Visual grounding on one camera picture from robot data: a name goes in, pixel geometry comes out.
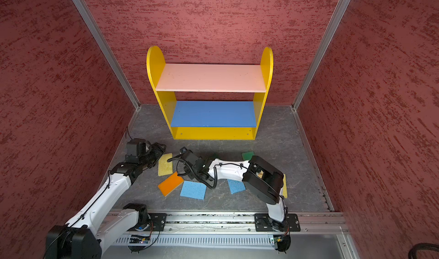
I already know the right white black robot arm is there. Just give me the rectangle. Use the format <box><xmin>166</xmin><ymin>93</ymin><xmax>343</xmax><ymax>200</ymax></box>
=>
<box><xmin>170</xmin><ymin>148</ymin><xmax>288</xmax><ymax>230</ymax></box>

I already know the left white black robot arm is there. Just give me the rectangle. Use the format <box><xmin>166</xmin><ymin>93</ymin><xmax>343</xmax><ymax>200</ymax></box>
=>
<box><xmin>43</xmin><ymin>139</ymin><xmax>166</xmax><ymax>259</ymax></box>

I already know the yellow sponge near left arm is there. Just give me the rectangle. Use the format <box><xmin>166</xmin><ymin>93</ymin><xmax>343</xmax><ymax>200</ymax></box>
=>
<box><xmin>158</xmin><ymin>153</ymin><xmax>173</xmax><ymax>176</ymax></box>

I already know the yellow sponge near right arm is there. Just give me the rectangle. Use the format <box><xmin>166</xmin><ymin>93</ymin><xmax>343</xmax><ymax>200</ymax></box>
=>
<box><xmin>282</xmin><ymin>174</ymin><xmax>288</xmax><ymax>198</ymax></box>

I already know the yellow shelf with coloured boards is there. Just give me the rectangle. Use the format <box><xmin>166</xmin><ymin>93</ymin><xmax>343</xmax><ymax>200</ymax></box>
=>
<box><xmin>146</xmin><ymin>46</ymin><xmax>274</xmax><ymax>140</ymax></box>

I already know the light blue sponge left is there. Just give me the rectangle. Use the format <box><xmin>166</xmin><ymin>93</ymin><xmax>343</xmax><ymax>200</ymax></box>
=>
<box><xmin>180</xmin><ymin>181</ymin><xmax>207</xmax><ymax>200</ymax></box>

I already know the light blue sponge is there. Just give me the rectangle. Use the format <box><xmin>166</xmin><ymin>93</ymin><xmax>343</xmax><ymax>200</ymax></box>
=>
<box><xmin>180</xmin><ymin>181</ymin><xmax>207</xmax><ymax>200</ymax></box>
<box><xmin>228</xmin><ymin>180</ymin><xmax>246</xmax><ymax>195</ymax></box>

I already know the orange sponge on table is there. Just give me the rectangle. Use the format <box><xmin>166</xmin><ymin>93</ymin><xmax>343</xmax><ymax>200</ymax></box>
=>
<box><xmin>158</xmin><ymin>172</ymin><xmax>184</xmax><ymax>197</ymax></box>

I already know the light blue sponge right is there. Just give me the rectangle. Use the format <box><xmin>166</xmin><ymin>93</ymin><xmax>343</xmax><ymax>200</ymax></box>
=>
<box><xmin>228</xmin><ymin>180</ymin><xmax>246</xmax><ymax>195</ymax></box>

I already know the bright green sponge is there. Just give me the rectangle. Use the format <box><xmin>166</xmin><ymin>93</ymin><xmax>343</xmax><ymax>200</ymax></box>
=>
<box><xmin>241</xmin><ymin>151</ymin><xmax>254</xmax><ymax>161</ymax></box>

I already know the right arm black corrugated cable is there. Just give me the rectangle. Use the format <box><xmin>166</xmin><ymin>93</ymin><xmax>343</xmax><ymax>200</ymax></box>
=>
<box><xmin>166</xmin><ymin>157</ymin><xmax>220</xmax><ymax>190</ymax></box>

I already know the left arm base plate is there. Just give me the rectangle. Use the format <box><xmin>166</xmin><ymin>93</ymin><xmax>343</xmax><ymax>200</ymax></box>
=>
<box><xmin>132</xmin><ymin>213</ymin><xmax>168</xmax><ymax>232</ymax></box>

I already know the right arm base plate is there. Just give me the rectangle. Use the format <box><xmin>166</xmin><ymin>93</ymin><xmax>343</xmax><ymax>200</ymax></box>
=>
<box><xmin>254</xmin><ymin>213</ymin><xmax>301</xmax><ymax>232</ymax></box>

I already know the aluminium mounting rail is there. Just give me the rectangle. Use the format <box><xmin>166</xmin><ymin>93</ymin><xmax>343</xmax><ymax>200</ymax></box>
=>
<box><xmin>102</xmin><ymin>210</ymin><xmax>349</xmax><ymax>234</ymax></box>

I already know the black cable bottom right corner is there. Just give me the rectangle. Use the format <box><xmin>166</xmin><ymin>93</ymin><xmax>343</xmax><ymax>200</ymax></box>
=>
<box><xmin>407</xmin><ymin>242</ymin><xmax>439</xmax><ymax>259</ymax></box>

